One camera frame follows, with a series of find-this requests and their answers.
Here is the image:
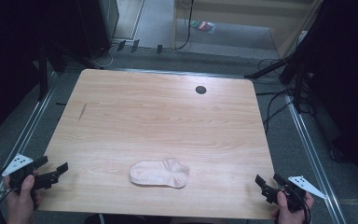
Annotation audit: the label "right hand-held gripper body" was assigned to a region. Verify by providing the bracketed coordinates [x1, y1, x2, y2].
[261, 175, 328, 213]

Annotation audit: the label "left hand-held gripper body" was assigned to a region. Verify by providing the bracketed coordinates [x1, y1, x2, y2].
[1, 153, 61, 191]

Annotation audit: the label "white ankle sock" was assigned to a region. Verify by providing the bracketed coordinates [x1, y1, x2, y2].
[129, 157, 191, 189]

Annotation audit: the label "person's right hand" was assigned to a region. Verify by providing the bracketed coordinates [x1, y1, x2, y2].
[270, 189, 315, 224]

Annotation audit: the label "person's left hand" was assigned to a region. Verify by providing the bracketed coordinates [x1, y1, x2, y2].
[4, 174, 43, 224]

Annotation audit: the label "black metal stand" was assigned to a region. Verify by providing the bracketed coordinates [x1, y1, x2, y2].
[243, 46, 313, 115]
[36, 39, 102, 102]

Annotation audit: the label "dark curtain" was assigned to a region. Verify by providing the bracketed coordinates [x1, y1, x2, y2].
[0, 0, 46, 146]
[304, 0, 358, 190]

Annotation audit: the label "dark cabinet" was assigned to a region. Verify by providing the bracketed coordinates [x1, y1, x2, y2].
[76, 0, 121, 61]

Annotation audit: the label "colourful packet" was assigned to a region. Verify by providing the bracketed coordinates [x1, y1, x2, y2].
[190, 20, 216, 35]

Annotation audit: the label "light wooden furniture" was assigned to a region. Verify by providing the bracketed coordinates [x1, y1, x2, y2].
[172, 0, 324, 60]

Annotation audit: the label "aluminium floor rail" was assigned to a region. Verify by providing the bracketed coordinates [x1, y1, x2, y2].
[113, 67, 257, 80]
[0, 70, 60, 220]
[283, 92, 349, 224]

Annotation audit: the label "black floor cables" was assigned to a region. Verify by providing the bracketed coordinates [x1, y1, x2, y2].
[255, 57, 296, 135]

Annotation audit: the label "black hanging cable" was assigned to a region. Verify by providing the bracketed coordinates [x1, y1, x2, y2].
[176, 0, 196, 51]

